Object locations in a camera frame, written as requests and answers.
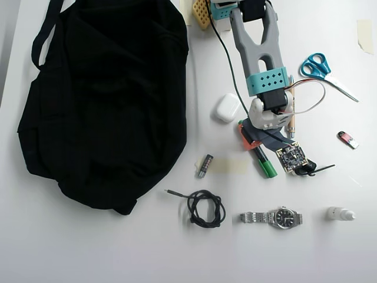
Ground steel wristwatch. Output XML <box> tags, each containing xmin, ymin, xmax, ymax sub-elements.
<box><xmin>239</xmin><ymin>205</ymin><xmax>304</xmax><ymax>230</ymax></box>

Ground green capped whiteboard marker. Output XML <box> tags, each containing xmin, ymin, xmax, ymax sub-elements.
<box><xmin>237</xmin><ymin>119</ymin><xmax>279</xmax><ymax>179</ymax></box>

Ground red USB stick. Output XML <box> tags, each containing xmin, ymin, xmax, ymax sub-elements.
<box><xmin>337</xmin><ymin>131</ymin><xmax>361</xmax><ymax>150</ymax></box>

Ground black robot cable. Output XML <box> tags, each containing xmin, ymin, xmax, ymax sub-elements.
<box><xmin>204</xmin><ymin>0</ymin><xmax>294</xmax><ymax>147</ymax></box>

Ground black bluetooth headset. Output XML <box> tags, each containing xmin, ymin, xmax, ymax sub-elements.
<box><xmin>295</xmin><ymin>160</ymin><xmax>336</xmax><ymax>178</ymax></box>

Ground blue handled scissors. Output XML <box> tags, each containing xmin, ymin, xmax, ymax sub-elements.
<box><xmin>300</xmin><ymin>52</ymin><xmax>360</xmax><ymax>103</ymax></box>

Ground wooden ballpoint pen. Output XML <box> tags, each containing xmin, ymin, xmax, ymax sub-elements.
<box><xmin>286</xmin><ymin>74</ymin><xmax>297</xmax><ymax>139</ymax></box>

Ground white and red wire loop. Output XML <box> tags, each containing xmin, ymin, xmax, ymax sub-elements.
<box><xmin>278</xmin><ymin>78</ymin><xmax>326</xmax><ymax>116</ymax></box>

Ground small lip balm tube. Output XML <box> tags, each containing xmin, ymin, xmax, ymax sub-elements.
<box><xmin>197</xmin><ymin>153</ymin><xmax>213</xmax><ymax>179</ymax></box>

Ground white earbuds case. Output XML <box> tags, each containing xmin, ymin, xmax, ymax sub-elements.
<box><xmin>210</xmin><ymin>93</ymin><xmax>241</xmax><ymax>122</ymax></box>

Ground black coiled cable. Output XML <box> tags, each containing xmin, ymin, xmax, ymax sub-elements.
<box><xmin>164</xmin><ymin>188</ymin><xmax>227</xmax><ymax>228</ymax></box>

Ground white dropper bottle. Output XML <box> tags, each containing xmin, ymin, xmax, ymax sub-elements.
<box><xmin>325</xmin><ymin>206</ymin><xmax>356</xmax><ymax>222</ymax></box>

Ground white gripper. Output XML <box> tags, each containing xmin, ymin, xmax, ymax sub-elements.
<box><xmin>237</xmin><ymin>93</ymin><xmax>296</xmax><ymax>152</ymax></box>

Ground black fabric bag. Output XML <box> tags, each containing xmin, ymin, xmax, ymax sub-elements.
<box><xmin>16</xmin><ymin>0</ymin><xmax>190</xmax><ymax>216</ymax></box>

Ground bare camera circuit board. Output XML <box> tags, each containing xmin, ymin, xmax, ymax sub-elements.
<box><xmin>275</xmin><ymin>140</ymin><xmax>310</xmax><ymax>175</ymax></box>

